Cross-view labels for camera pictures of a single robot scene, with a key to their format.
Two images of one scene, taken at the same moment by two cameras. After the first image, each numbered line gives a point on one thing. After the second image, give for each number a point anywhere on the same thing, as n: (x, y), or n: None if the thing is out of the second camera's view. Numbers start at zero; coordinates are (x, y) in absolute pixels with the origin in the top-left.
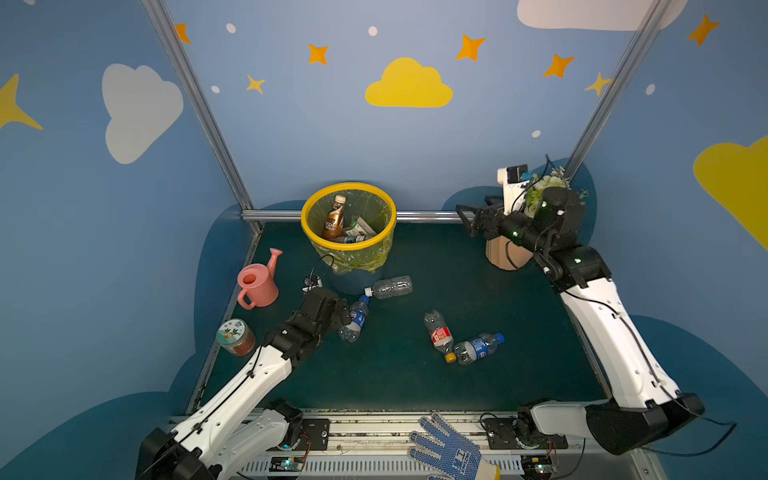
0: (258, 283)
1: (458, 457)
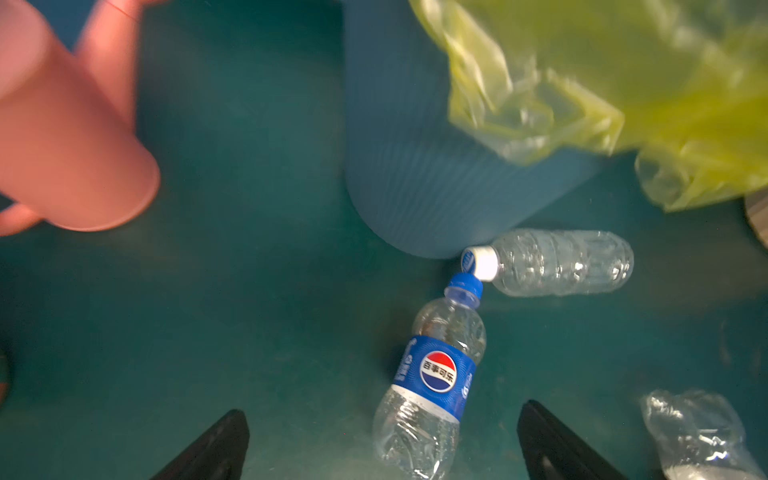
0: (70, 151)
1: None
